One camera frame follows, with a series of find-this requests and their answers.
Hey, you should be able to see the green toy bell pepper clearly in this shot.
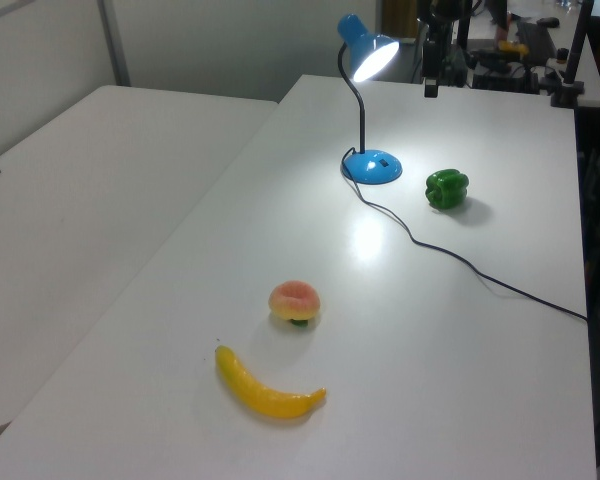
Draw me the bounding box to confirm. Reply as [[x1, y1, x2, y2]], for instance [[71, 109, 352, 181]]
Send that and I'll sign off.
[[424, 168, 470, 210]]

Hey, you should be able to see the blue gooseneck desk lamp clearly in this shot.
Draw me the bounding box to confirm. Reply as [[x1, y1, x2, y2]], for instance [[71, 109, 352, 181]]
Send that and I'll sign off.
[[336, 13, 404, 187]]

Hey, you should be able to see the black desk equipment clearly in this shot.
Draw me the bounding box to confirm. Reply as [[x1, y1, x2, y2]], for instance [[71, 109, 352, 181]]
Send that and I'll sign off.
[[469, 48, 544, 94]]

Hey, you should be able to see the black lamp power cable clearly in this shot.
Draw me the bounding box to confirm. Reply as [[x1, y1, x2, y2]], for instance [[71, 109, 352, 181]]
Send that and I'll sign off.
[[340, 146, 590, 324]]

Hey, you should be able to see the grey wall partition post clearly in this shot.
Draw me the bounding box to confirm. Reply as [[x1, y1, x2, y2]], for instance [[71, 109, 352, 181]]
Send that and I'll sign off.
[[98, 0, 132, 87]]

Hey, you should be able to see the thin black upright post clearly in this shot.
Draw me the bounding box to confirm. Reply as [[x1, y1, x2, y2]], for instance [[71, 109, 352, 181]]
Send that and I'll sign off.
[[457, 0, 472, 51]]

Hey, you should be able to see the black pole with table clamp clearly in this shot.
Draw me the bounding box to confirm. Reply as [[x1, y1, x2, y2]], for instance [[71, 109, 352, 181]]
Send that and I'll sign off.
[[551, 0, 595, 107]]

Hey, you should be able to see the black computer keyboard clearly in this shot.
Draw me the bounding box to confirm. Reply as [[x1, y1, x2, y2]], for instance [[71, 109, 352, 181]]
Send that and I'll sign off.
[[515, 19, 556, 57]]

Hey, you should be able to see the brown wooden panel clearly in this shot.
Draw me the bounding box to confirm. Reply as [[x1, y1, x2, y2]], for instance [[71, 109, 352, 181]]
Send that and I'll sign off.
[[379, 0, 418, 39]]

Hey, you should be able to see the pink toy peach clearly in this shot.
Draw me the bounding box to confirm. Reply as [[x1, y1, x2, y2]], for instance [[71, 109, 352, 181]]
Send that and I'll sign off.
[[268, 279, 324, 330]]

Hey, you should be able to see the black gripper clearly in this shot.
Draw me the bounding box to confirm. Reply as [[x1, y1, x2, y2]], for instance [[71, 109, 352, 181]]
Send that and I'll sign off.
[[422, 39, 440, 98]]

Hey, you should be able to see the yellow toy banana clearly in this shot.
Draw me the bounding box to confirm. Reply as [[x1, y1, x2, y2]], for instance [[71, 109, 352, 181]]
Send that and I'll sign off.
[[214, 344, 328, 420]]

